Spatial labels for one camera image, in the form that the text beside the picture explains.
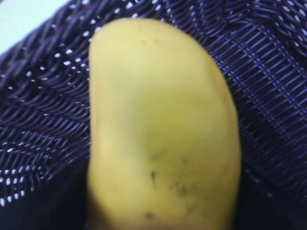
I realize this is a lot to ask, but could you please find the yellow mango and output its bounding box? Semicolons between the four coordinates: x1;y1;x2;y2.
87;18;241;230

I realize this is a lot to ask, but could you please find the black woven basket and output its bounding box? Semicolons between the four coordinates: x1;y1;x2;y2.
0;0;307;230

